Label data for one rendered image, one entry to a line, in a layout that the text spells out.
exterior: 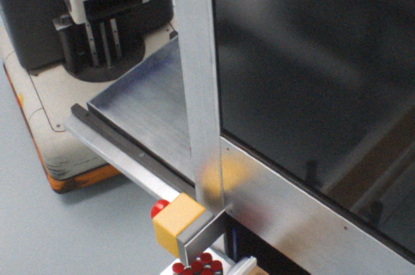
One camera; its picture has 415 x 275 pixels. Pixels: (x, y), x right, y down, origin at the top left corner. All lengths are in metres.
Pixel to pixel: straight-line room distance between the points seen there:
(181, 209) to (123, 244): 1.23
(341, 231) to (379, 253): 0.06
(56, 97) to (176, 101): 0.96
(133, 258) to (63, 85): 0.60
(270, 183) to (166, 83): 0.59
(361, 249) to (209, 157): 0.27
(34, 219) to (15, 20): 0.64
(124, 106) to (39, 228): 1.02
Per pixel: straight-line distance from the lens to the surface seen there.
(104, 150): 1.54
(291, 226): 1.13
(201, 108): 1.09
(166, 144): 1.52
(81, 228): 2.52
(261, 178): 1.10
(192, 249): 1.24
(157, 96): 1.61
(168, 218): 1.24
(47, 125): 2.44
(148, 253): 2.43
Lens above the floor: 2.05
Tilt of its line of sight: 48 degrees down
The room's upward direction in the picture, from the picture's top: 5 degrees counter-clockwise
